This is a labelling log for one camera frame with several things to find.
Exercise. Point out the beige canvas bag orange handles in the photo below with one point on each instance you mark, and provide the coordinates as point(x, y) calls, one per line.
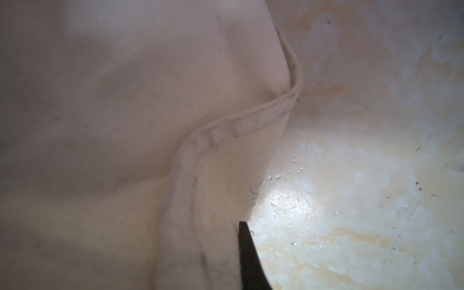
point(135, 136)

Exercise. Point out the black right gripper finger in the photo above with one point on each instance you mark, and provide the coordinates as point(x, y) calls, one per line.
point(251, 271)

